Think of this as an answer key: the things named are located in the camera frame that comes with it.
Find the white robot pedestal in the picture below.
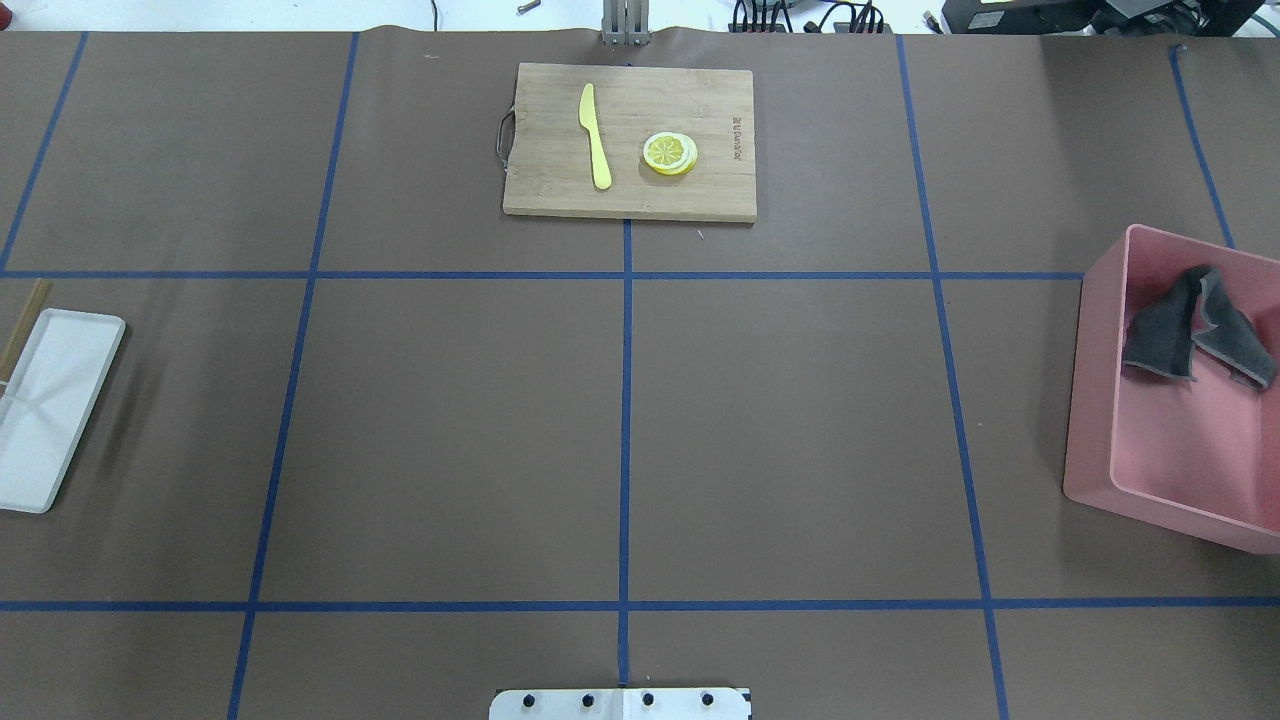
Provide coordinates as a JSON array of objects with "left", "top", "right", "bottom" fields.
[{"left": 488, "top": 687, "right": 753, "bottom": 719}]

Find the yellow lemon slice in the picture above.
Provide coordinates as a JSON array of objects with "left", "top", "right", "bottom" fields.
[{"left": 641, "top": 131, "right": 699, "bottom": 176}]

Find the grey cloth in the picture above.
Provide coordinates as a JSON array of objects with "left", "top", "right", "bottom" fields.
[{"left": 1121, "top": 265, "right": 1277, "bottom": 392}]

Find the aluminium frame post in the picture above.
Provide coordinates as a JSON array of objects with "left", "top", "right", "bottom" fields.
[{"left": 602, "top": 0, "right": 652, "bottom": 47}]

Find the black monitor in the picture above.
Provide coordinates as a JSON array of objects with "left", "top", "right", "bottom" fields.
[{"left": 941, "top": 1, "right": 1277, "bottom": 38}]

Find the wooden rod far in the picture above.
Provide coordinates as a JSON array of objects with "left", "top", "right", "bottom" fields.
[{"left": 1, "top": 278, "right": 52, "bottom": 387}]

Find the wooden cutting board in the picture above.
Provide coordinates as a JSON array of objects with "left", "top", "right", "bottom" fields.
[{"left": 502, "top": 61, "right": 758, "bottom": 224}]

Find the white rectangular tray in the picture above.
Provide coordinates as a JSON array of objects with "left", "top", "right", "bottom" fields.
[{"left": 1, "top": 307, "right": 125, "bottom": 514}]

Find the yellow plastic knife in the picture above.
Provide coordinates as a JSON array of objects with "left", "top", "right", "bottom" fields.
[{"left": 579, "top": 83, "right": 613, "bottom": 191}]

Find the pink plastic bin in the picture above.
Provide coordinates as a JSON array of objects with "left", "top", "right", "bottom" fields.
[{"left": 1062, "top": 224, "right": 1279, "bottom": 555}]

